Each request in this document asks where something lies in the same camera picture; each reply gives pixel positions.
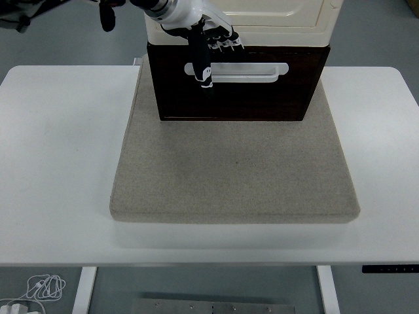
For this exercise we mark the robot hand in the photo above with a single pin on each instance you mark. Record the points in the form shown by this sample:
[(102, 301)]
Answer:
[(183, 13)]

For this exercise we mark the dark wooden drawer housing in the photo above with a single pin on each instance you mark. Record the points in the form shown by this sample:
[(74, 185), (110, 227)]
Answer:
[(294, 48)]

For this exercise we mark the beige fabric mat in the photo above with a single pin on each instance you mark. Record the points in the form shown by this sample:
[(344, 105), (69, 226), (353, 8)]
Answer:
[(235, 170)]

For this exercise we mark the cardboard box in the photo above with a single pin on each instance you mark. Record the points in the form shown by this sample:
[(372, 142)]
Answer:
[(415, 6)]

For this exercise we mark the white table leg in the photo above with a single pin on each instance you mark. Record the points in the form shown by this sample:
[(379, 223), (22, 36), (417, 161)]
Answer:
[(328, 291), (83, 291)]

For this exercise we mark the black table control panel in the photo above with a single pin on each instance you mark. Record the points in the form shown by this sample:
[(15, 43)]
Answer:
[(389, 269)]

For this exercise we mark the white power adapter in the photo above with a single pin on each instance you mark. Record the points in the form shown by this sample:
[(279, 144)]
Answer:
[(14, 309)]

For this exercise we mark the small white bracket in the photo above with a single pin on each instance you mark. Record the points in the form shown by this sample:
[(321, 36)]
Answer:
[(137, 61)]

